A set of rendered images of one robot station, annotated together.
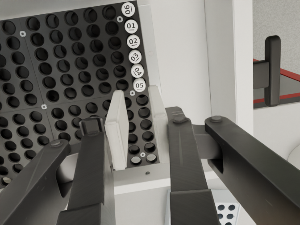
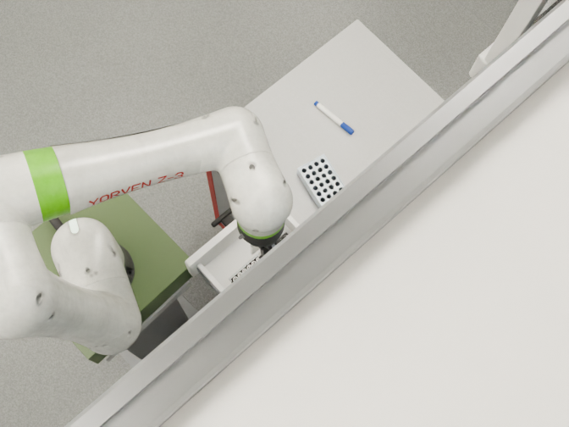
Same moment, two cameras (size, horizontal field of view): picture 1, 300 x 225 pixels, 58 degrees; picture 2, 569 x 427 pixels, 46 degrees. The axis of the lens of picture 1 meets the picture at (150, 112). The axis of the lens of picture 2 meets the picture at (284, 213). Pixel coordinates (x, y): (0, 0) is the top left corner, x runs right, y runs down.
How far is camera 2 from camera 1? 134 cm
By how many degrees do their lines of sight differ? 13
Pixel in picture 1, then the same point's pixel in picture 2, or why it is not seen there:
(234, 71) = (232, 230)
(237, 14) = (214, 243)
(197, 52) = (234, 247)
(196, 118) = not seen: hidden behind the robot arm
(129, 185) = not seen: hidden behind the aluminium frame
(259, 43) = (190, 196)
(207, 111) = not seen: hidden behind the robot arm
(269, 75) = (225, 216)
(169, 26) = (231, 266)
